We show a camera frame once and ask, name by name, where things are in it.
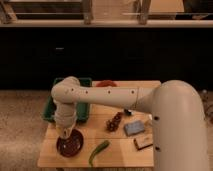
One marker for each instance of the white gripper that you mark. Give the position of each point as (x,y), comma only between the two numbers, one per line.
(65,118)

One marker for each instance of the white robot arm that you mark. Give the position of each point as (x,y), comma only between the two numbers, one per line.
(179,131)

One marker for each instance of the dark purple bowl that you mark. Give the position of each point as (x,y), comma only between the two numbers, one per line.
(71,146)

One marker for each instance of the orange bowl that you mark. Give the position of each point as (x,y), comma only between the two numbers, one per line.
(106,83)

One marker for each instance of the green plastic tray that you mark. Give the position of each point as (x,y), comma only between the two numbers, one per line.
(82,108)

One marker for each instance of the dark grape bunch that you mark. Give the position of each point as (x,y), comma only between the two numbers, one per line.
(113,124)

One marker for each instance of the wooden table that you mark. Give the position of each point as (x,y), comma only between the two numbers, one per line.
(121,152)

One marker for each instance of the white black spoon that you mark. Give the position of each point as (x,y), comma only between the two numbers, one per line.
(128,112)

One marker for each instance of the blue sponge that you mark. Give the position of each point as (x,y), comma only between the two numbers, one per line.
(134,128)

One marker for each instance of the brown wooden block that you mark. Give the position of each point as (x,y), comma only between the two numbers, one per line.
(143,142)

